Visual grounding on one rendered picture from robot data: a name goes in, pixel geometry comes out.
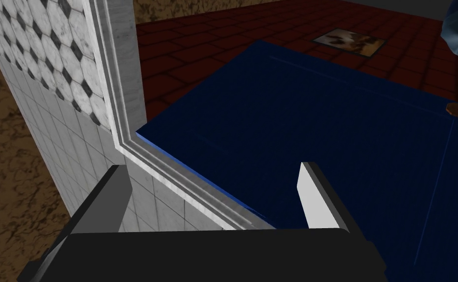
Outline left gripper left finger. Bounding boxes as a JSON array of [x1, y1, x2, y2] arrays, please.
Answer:
[[67, 164, 133, 235]]

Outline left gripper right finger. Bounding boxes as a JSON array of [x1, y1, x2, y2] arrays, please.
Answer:
[[297, 161, 351, 233]]

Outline dark blue door leaf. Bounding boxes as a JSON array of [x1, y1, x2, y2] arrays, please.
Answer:
[[136, 39, 458, 282]]

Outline framed brown wall picture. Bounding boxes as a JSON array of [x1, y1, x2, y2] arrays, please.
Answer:
[[312, 28, 388, 59]]

